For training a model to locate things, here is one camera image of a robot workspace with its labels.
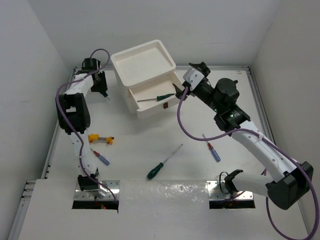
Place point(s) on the white pull-out drawer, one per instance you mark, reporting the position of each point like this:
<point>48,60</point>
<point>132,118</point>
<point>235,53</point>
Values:
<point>156,96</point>

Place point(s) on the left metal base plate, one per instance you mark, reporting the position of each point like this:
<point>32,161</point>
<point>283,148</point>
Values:
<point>101,194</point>

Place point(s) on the left red blue screwdriver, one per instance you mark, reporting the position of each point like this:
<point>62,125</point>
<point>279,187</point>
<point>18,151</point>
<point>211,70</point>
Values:
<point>100,157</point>

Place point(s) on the red blue screwdriver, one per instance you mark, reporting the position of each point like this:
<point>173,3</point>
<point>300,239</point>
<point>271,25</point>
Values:
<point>100,157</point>
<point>211,149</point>

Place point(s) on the right red blue screwdriver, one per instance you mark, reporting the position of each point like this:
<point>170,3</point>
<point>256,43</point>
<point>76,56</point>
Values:
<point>211,149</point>

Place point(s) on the long green screwdriver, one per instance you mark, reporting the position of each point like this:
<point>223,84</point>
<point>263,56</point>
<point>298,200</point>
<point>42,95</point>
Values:
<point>152,173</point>

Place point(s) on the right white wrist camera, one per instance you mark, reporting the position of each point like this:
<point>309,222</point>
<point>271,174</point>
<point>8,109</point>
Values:
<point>193,77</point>

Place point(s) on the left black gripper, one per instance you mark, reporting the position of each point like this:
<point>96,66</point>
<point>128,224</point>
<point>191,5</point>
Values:
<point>103,87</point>

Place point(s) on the white drawer cabinet box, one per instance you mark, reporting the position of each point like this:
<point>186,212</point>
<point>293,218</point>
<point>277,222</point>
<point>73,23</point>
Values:
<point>139,65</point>

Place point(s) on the small stubby green screwdriver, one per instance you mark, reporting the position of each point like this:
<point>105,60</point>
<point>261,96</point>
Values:
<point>105,95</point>

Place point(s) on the white front cover board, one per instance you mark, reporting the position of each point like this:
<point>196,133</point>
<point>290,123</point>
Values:
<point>152,210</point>

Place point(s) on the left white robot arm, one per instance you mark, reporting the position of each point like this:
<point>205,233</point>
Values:
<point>74,118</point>

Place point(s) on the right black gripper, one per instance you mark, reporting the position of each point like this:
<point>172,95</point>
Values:
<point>202,67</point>

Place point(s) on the yellow clamp tool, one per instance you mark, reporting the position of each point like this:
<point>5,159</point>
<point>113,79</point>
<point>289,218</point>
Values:
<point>92,138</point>

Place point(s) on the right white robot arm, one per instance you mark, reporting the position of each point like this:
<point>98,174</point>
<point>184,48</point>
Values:
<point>288,179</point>

